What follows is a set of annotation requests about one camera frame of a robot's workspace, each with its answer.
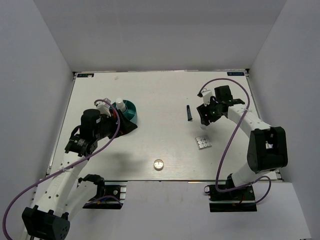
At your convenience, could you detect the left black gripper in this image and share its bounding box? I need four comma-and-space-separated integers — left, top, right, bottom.
94, 109, 138, 141

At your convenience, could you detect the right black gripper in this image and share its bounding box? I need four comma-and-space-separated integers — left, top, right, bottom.
196, 97, 223, 126

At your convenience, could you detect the white bottle black cap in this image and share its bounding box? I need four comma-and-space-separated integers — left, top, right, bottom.
200, 124, 208, 130

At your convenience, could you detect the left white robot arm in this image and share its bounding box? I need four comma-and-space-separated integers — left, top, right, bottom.
22, 106, 138, 240

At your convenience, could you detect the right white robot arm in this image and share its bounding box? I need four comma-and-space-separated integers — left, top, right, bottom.
197, 85, 288, 200

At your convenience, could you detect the teal round organizer container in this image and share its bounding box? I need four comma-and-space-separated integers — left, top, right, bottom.
112, 99, 138, 124

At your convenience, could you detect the black mascara tube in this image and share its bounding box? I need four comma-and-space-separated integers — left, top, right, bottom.
186, 105, 193, 122

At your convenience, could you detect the white round bottle in organizer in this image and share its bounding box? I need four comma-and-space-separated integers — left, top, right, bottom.
115, 98, 127, 112

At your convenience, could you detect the clear eyeshadow palette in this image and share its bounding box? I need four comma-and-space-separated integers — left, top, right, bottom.
194, 135, 212, 150

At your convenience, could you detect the small round cream jar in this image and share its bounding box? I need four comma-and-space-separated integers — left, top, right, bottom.
153, 159, 164, 171

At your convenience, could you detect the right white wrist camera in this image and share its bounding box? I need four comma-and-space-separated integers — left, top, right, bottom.
197, 89, 213, 106

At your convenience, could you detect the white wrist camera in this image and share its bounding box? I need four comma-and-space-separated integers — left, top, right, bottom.
94, 98, 111, 117
197, 89, 213, 106

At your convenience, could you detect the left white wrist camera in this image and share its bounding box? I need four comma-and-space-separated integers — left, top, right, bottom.
94, 98, 111, 117

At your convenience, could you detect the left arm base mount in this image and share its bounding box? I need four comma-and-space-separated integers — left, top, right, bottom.
77, 174, 127, 210

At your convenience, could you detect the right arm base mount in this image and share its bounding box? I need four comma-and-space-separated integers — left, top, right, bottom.
203, 184, 257, 213

